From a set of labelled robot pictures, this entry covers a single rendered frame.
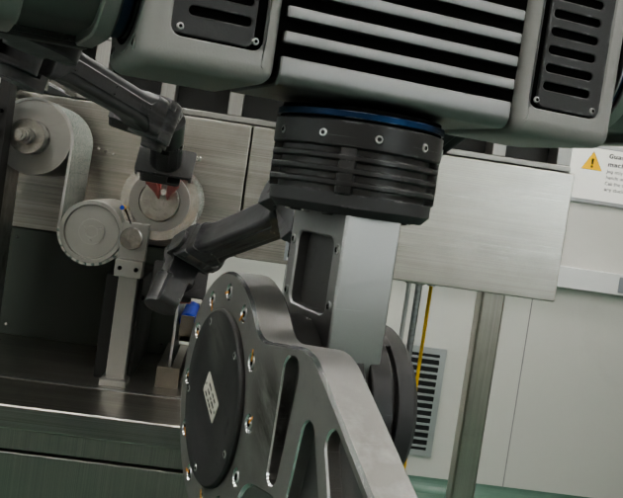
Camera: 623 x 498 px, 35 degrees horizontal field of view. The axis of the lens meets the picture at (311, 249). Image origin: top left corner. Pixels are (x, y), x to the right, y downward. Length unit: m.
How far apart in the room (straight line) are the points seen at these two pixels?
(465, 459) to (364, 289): 1.79
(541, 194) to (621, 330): 2.67
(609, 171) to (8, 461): 3.63
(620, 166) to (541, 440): 1.36
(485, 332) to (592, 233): 2.42
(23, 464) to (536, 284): 1.21
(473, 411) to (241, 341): 1.79
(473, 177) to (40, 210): 0.97
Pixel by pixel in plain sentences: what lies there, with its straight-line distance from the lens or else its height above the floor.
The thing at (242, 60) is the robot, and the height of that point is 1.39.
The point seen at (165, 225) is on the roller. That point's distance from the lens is 1.87.
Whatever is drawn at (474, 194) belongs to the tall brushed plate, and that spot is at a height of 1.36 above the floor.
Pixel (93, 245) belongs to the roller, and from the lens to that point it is 1.90.
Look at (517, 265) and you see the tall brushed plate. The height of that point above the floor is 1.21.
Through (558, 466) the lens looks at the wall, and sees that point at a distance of 4.96.
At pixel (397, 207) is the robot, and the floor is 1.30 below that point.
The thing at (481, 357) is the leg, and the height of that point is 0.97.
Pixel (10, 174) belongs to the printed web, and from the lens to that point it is 2.09.
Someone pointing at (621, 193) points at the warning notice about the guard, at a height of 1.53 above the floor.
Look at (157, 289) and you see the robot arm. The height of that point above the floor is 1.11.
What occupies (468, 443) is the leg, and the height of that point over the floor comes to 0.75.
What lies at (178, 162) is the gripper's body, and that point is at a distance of 1.74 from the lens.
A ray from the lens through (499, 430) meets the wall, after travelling 4.83.
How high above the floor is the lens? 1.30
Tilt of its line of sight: 3 degrees down
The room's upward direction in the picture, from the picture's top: 8 degrees clockwise
